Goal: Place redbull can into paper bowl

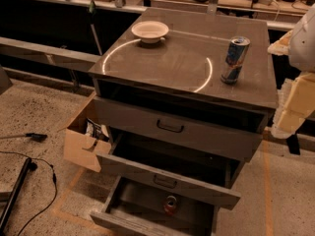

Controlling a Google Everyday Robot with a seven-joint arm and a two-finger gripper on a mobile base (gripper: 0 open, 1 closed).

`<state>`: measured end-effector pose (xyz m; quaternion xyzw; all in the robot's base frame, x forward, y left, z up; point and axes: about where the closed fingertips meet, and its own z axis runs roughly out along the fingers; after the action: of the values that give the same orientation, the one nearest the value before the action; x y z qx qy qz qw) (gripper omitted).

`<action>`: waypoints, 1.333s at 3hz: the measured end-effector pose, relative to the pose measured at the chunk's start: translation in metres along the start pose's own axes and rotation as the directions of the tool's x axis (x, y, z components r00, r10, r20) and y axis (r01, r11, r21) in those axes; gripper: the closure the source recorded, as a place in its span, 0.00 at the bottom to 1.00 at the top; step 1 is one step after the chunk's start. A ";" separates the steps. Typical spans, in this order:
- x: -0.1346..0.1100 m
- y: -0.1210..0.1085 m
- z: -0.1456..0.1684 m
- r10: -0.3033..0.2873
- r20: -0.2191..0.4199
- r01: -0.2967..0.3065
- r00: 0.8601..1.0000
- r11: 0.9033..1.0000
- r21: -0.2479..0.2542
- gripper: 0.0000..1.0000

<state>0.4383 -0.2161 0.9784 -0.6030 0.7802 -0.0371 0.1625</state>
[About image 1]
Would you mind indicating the green handled stick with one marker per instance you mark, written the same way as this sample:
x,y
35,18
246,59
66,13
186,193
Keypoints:
x,y
91,13

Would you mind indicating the grey middle drawer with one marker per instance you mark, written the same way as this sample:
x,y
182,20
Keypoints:
x,y
178,170

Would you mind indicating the red soda can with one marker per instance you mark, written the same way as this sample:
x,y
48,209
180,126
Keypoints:
x,y
170,205

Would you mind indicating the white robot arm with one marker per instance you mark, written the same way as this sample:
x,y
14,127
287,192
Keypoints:
x,y
301,54

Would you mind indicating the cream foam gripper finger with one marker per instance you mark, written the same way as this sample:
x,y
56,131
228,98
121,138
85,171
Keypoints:
x,y
281,46
296,104

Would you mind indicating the brown cardboard box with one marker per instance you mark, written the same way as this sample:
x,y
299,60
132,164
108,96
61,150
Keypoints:
x,y
79,148

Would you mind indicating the black pole on floor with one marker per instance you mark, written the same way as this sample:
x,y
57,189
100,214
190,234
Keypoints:
x,y
9,198

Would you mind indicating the grey bottom drawer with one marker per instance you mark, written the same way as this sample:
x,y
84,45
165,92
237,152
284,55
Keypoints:
x,y
135,209

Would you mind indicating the grey top drawer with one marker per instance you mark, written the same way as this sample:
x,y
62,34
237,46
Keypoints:
x,y
211,138

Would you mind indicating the grey drawer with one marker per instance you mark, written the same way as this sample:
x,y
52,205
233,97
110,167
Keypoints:
x,y
211,138
178,170
135,209

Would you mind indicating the grey metal drawer cabinet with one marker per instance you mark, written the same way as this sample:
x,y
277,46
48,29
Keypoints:
x,y
181,74

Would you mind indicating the white paper bowl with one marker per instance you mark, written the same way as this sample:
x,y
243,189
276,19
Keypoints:
x,y
150,31

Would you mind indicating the black handled tool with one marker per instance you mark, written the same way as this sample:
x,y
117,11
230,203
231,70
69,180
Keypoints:
x,y
33,136

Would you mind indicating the blue silver redbull can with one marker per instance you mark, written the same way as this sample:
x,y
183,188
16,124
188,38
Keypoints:
x,y
234,59

